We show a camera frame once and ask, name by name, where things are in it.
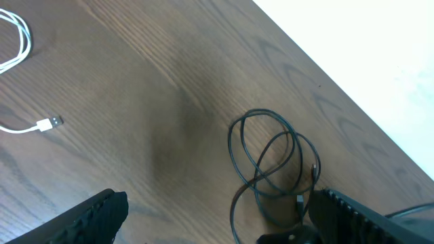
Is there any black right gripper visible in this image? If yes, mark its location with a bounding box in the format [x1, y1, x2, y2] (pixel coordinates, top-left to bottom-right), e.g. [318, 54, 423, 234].
[256, 225, 322, 244]

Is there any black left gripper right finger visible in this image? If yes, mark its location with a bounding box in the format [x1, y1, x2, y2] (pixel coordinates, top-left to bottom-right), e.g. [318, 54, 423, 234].
[308, 188, 433, 244]

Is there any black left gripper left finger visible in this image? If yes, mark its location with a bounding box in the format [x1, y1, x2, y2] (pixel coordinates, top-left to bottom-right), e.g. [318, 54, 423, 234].
[10, 188, 129, 244]

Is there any white USB cable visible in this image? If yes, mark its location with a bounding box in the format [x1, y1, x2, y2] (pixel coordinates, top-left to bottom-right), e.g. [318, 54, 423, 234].
[0, 7, 64, 135]

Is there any right camera black cable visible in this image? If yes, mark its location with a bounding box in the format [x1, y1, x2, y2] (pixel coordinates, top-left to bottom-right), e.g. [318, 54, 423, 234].
[384, 202, 434, 219]

